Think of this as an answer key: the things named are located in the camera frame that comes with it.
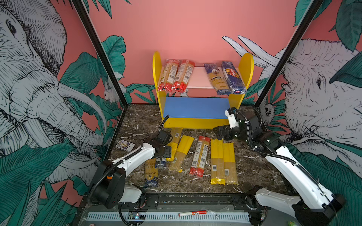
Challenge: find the yellow pasta pack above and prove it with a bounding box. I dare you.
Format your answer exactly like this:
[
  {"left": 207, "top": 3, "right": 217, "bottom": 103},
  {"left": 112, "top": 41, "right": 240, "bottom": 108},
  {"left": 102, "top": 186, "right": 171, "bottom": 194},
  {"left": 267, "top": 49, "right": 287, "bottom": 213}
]
[
  {"left": 166, "top": 128, "right": 183, "bottom": 162},
  {"left": 169, "top": 135, "right": 194, "bottom": 172},
  {"left": 210, "top": 139, "right": 225, "bottom": 185},
  {"left": 223, "top": 143, "right": 239, "bottom": 185}
]

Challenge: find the blue Barilla spaghetti pack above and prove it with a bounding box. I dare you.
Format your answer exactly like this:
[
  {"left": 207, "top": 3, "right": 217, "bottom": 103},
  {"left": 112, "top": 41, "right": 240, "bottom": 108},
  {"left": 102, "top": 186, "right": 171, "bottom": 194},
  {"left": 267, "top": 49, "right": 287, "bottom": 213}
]
[{"left": 221, "top": 61, "right": 247, "bottom": 95}]

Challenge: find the red spaghetti pack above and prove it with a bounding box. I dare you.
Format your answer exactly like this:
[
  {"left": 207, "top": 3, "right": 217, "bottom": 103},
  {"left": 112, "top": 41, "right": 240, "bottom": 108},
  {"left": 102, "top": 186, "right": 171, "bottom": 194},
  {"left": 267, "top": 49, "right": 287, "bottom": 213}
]
[
  {"left": 157, "top": 59, "right": 180, "bottom": 92},
  {"left": 189, "top": 136, "right": 211, "bottom": 178},
  {"left": 171, "top": 60, "right": 195, "bottom": 93}
]

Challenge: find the dark-blue-top Arbella spaghetti pack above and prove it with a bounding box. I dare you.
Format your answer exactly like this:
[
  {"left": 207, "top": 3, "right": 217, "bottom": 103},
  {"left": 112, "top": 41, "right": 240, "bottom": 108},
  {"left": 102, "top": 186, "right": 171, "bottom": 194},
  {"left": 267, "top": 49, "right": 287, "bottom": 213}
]
[{"left": 204, "top": 63, "right": 231, "bottom": 95}]

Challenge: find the clear blue-end spaghetti pack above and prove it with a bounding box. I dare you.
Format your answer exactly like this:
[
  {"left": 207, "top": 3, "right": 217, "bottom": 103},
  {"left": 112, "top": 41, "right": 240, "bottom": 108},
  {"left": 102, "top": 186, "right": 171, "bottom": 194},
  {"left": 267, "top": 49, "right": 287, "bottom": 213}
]
[{"left": 155, "top": 158, "right": 167, "bottom": 169}]

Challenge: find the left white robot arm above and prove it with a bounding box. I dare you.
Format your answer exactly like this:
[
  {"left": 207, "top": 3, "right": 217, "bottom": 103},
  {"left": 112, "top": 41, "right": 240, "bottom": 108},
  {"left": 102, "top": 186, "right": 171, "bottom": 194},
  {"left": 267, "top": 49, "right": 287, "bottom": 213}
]
[{"left": 87, "top": 130, "right": 173, "bottom": 209}]

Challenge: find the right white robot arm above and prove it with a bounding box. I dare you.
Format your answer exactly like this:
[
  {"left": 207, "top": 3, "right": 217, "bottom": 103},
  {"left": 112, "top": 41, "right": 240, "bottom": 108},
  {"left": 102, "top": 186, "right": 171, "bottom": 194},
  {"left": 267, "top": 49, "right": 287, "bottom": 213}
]
[{"left": 213, "top": 107, "right": 346, "bottom": 226}]

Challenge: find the brown blue-end spaghetti pack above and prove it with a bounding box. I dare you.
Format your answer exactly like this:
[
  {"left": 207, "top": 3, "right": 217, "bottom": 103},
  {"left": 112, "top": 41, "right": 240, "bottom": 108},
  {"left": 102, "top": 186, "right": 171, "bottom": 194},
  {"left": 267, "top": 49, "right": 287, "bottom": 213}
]
[{"left": 144, "top": 158, "right": 158, "bottom": 187}]

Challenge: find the small printed card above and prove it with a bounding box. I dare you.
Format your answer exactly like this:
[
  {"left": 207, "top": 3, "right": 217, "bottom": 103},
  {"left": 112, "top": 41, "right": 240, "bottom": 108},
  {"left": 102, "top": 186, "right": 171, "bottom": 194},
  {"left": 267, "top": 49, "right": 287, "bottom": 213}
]
[{"left": 116, "top": 140, "right": 135, "bottom": 152}]

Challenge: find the yellow shelf unit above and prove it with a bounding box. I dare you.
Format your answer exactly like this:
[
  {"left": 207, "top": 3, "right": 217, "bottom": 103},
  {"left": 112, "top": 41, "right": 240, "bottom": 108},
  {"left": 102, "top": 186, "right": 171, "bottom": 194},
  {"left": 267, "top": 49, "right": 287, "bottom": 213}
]
[{"left": 152, "top": 51, "right": 254, "bottom": 129}]

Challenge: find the red white marker pen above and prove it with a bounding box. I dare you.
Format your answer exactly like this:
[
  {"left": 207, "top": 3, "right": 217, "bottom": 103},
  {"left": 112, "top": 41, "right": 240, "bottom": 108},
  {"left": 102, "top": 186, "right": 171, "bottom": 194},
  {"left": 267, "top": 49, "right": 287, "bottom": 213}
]
[{"left": 178, "top": 210, "right": 207, "bottom": 217}]

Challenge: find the small green circuit board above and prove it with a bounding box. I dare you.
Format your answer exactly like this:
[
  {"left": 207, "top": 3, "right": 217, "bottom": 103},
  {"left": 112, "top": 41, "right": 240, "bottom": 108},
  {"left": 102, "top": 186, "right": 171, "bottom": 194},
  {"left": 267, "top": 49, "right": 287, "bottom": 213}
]
[{"left": 129, "top": 212, "right": 146, "bottom": 221}]

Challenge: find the black front frame beam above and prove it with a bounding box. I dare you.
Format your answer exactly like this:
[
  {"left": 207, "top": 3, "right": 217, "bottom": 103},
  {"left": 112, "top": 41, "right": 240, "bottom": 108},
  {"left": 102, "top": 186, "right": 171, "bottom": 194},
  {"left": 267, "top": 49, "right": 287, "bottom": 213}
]
[{"left": 81, "top": 192, "right": 306, "bottom": 211}]

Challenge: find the left black corner post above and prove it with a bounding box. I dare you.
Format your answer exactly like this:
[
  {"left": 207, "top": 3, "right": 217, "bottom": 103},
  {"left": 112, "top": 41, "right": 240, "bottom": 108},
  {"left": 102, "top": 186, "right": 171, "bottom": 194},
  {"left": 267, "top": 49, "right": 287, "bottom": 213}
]
[{"left": 71, "top": 0, "right": 128, "bottom": 108}]

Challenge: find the black corner post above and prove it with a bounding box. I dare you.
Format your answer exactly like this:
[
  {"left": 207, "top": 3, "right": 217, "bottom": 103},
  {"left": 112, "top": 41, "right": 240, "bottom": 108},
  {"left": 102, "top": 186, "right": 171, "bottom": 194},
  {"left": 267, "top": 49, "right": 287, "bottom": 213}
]
[
  {"left": 254, "top": 0, "right": 323, "bottom": 108},
  {"left": 71, "top": 0, "right": 128, "bottom": 108}
]

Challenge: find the perforated metal rail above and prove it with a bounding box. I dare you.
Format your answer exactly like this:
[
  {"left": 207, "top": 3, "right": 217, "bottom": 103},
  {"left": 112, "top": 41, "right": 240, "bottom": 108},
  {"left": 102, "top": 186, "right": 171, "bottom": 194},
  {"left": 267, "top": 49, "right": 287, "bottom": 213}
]
[{"left": 85, "top": 211, "right": 250, "bottom": 223}]

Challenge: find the right black corner post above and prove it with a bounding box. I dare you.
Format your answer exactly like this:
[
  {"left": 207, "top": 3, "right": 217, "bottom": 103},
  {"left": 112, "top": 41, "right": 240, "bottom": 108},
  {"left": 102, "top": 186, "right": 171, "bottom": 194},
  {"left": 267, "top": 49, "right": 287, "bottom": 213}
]
[{"left": 254, "top": 0, "right": 323, "bottom": 108}]

